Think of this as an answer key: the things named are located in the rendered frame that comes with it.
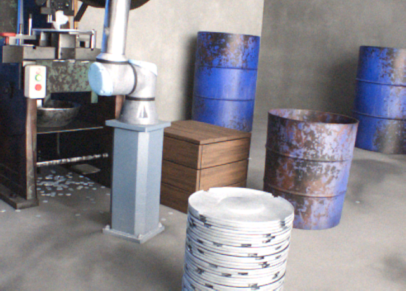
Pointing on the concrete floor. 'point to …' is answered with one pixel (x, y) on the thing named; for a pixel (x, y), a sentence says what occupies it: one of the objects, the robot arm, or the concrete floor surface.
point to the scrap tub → (309, 163)
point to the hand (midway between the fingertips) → (55, 26)
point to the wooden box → (201, 160)
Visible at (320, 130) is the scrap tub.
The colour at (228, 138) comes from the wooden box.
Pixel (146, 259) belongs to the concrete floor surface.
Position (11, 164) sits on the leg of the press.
